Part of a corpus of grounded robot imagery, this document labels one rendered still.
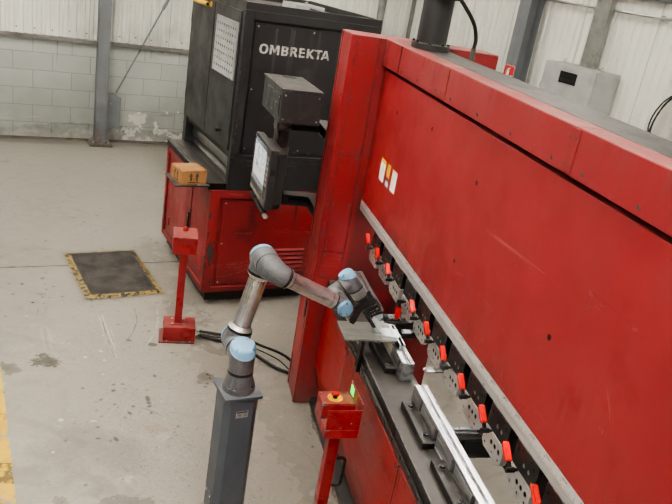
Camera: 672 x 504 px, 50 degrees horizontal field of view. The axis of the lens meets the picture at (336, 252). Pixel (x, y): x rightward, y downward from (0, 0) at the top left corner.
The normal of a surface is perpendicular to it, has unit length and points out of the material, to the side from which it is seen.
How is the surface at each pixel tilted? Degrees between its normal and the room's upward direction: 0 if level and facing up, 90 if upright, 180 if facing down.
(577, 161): 90
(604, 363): 90
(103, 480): 0
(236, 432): 90
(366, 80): 90
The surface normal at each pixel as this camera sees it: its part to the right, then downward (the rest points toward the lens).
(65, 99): 0.43, 0.40
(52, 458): 0.16, -0.92
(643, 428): -0.97, -0.07
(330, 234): 0.20, 0.39
